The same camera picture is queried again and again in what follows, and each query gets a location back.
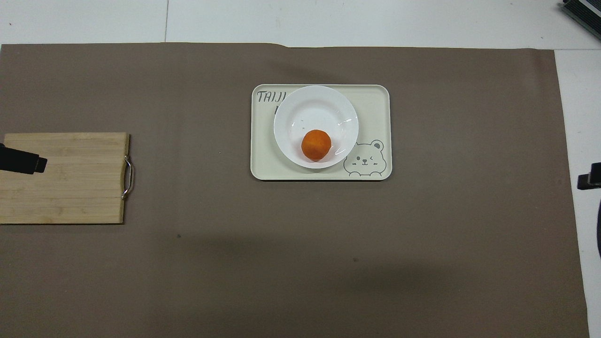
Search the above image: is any dark device at corner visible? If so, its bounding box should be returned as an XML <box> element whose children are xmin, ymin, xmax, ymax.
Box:
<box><xmin>562</xmin><ymin>0</ymin><xmax>601</xmax><ymax>27</ymax></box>

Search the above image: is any bamboo cutting board with handle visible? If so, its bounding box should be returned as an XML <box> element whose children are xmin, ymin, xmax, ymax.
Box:
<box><xmin>0</xmin><ymin>132</ymin><xmax>135</xmax><ymax>225</ymax></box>

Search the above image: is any white round plate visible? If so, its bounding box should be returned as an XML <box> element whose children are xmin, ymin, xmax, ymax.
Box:
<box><xmin>274</xmin><ymin>85</ymin><xmax>360</xmax><ymax>169</ymax></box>

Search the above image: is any cream tray with bear print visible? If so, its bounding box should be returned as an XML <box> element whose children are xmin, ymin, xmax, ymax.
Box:
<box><xmin>250</xmin><ymin>84</ymin><xmax>393</xmax><ymax>181</ymax></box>

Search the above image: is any orange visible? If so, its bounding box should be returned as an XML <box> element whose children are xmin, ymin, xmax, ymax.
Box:
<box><xmin>301</xmin><ymin>129</ymin><xmax>332</xmax><ymax>161</ymax></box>

